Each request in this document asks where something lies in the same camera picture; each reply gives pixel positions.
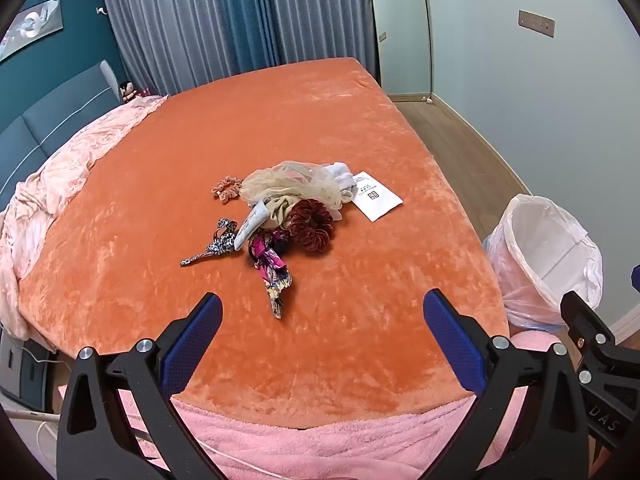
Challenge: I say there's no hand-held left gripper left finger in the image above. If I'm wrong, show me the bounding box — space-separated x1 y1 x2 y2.
56 291 223 480

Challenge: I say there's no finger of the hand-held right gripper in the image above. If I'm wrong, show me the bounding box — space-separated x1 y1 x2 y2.
560 291 621 356

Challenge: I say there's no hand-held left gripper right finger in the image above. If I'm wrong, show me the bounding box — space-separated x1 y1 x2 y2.
423 288 593 480

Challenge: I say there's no bin with white plastic bag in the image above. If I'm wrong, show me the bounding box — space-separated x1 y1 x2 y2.
482 193 604 333

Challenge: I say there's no white sock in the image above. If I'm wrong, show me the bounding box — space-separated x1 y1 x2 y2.
327 161 360 197

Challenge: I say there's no colourful floral hair scarf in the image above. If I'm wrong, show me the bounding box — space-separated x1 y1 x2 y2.
247 232 293 320

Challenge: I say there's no orange plush blanket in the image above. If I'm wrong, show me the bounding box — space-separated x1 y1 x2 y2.
17 57 511 431

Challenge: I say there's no beige cloth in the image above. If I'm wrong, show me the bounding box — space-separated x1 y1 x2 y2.
260 197 301 231

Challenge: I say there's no pink scrunchie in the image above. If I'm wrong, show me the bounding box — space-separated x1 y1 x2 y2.
210 175 244 204

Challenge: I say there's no white paper packet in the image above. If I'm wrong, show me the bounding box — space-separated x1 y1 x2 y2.
350 171 404 222

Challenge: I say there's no dark red velvet scrunchie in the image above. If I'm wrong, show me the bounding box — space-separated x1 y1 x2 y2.
286 199 335 253

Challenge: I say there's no pink fleece blanket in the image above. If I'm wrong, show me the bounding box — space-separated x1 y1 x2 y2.
60 330 571 480

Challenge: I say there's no beige mesh stocking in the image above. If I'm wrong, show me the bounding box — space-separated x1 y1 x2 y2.
240 161 351 221

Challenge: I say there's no grey nightstand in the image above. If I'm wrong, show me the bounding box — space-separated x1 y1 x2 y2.
0 327 56 411

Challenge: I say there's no pale pink quilt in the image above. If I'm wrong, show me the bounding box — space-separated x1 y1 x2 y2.
0 94 168 338

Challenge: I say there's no blue padded headboard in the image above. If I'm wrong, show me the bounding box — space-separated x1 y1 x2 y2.
0 60 123 211

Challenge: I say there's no grey curtain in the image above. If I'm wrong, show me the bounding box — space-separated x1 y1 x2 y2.
102 0 371 96

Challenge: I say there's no blue curtain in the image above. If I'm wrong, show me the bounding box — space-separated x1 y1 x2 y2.
220 0 282 71

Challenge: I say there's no leopard print hair tie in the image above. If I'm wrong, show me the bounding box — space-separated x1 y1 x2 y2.
180 217 238 267

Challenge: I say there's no brown wall switch panel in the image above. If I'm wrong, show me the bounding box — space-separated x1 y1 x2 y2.
518 10 556 38

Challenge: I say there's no framed wall picture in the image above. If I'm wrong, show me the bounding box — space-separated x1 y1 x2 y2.
0 0 63 61

